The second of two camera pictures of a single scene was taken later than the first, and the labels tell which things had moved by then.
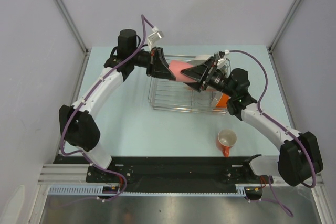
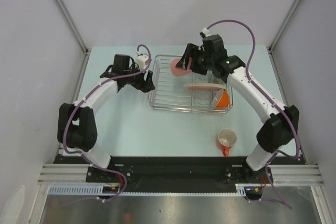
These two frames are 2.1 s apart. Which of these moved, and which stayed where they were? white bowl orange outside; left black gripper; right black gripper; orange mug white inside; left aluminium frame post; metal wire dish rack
Moved: left black gripper; right black gripper
Stayed: left aluminium frame post; orange mug white inside; white bowl orange outside; metal wire dish rack
